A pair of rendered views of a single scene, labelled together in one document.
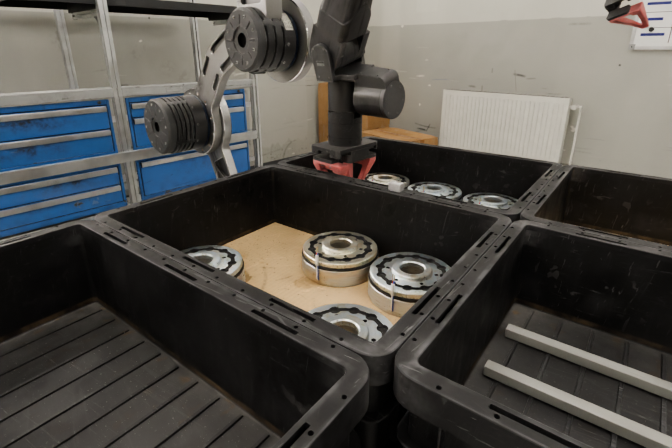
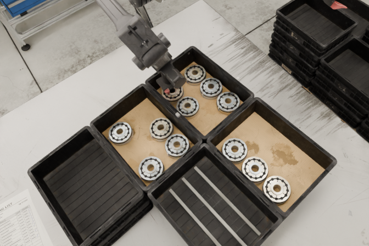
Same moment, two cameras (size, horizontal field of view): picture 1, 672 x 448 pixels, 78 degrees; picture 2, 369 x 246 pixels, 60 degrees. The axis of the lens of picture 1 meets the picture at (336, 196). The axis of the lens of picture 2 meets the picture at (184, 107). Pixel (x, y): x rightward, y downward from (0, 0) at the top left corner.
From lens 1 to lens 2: 1.03 m
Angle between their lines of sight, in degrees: 43
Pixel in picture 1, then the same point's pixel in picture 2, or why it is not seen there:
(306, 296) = (149, 144)
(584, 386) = (202, 186)
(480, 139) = not seen: outside the picture
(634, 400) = (210, 191)
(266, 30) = not seen: outside the picture
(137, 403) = (108, 174)
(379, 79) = (172, 81)
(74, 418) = (98, 177)
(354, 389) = (139, 197)
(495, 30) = not seen: outside the picture
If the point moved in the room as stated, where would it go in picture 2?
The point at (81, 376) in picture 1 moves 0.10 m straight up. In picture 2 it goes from (96, 165) to (88, 157)
